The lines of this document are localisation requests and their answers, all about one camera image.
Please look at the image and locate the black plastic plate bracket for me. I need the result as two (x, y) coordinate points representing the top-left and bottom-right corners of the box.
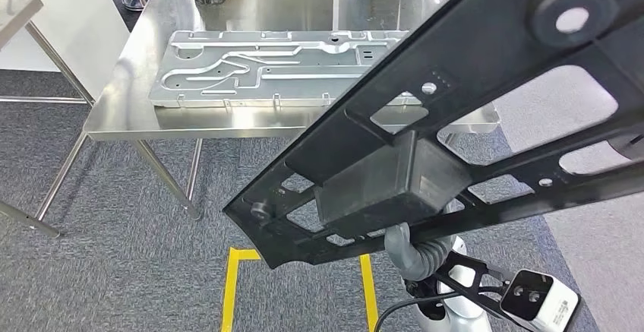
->
(223, 0), (644, 270)

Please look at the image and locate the stainless steel side table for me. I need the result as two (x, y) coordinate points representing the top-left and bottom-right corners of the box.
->
(0, 0), (96, 106)

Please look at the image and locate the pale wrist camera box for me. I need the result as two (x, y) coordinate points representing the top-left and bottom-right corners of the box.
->
(499, 268), (580, 332)

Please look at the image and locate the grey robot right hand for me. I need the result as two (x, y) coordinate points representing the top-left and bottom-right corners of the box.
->
(384, 221), (418, 276)

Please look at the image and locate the stamped grey metal panel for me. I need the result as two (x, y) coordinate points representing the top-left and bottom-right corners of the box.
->
(148, 29), (430, 110)

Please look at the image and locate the black cable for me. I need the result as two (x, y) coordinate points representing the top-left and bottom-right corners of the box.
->
(373, 286), (504, 332)

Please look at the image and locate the white partition panel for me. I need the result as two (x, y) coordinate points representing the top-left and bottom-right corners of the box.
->
(0, 0), (133, 102)

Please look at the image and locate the stainless steel workbench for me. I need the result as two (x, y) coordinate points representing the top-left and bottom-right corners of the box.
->
(33, 0), (503, 222)

